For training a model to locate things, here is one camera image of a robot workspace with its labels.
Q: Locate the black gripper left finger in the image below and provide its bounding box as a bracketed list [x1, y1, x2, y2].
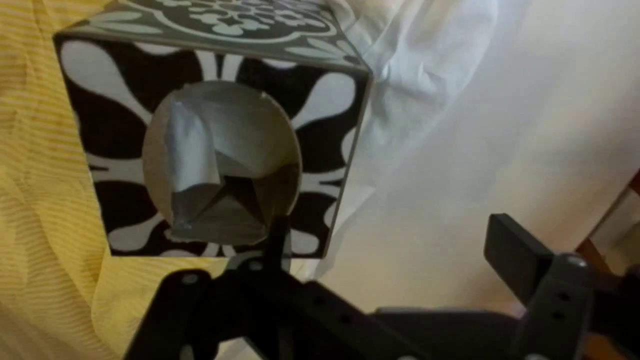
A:
[122, 216, 428, 360]

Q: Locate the yellow striped blanket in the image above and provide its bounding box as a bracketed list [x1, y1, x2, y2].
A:
[0, 0, 231, 360]

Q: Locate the white cloth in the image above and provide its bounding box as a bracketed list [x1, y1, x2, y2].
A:
[315, 0, 640, 317]

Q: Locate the black white patterned tissue box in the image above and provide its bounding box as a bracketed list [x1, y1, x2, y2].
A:
[51, 0, 373, 261]

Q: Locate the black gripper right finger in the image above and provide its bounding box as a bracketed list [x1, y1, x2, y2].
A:
[482, 212, 640, 360]

